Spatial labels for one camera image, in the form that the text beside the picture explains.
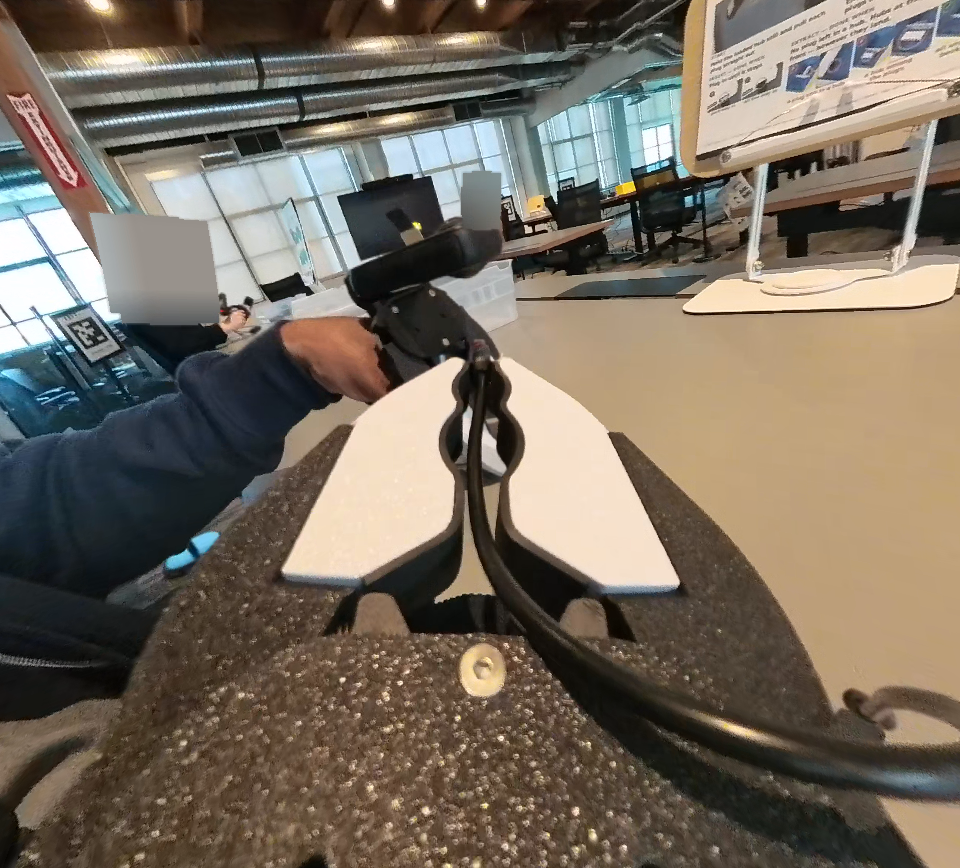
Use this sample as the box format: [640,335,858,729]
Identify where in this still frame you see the printed paper sheets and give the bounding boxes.
[698,0,960,157]

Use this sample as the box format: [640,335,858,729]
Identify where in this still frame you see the person's left forearm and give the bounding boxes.
[0,325,343,599]

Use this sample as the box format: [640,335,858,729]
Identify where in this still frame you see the printed tag sign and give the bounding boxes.
[53,306,129,367]

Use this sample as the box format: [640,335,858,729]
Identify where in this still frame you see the white document stand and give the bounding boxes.
[680,0,960,179]

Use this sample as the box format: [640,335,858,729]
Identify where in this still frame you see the clear plastic bin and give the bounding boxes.
[293,261,519,337]

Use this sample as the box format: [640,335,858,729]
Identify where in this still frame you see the small blue object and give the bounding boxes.
[162,531,222,577]

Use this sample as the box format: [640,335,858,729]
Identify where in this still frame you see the thin black cable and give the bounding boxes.
[458,340,960,805]

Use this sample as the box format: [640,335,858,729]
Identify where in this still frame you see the black monitor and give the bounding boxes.
[338,175,447,263]

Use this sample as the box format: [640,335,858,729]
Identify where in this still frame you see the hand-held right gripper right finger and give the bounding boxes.
[488,355,681,599]

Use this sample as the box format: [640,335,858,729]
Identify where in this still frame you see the person's torso in dark jacket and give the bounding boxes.
[0,568,166,809]

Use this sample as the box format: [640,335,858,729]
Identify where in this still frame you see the silver ventilation duct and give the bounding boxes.
[45,0,714,149]

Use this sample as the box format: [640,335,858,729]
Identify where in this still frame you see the person's left hand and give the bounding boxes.
[278,316,394,407]

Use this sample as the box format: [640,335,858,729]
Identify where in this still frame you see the red wall banner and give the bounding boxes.
[5,91,84,194]

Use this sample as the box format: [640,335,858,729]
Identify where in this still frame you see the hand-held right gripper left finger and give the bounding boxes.
[282,355,478,592]

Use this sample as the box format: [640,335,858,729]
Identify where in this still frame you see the black desk mat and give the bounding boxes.
[555,273,706,302]

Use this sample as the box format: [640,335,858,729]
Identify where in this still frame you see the black office chair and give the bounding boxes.
[630,160,709,262]

